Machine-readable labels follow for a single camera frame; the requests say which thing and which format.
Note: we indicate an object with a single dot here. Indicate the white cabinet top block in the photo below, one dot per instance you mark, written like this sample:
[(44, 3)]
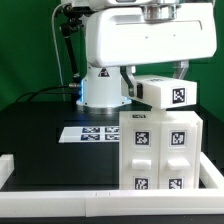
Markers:
[(161, 92)]

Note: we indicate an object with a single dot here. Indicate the white cabinet body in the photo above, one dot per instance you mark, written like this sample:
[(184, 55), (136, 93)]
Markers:
[(159, 150)]

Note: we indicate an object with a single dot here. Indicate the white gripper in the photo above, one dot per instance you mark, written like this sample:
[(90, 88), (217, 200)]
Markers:
[(122, 37)]

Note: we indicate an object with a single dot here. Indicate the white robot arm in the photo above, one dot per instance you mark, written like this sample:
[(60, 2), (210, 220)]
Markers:
[(101, 88)]

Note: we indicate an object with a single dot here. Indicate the white cabinet door panel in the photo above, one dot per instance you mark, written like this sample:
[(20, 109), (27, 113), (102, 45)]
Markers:
[(139, 155), (177, 156)]

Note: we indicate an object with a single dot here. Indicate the white marker base plate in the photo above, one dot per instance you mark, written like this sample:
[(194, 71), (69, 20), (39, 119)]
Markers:
[(79, 134)]

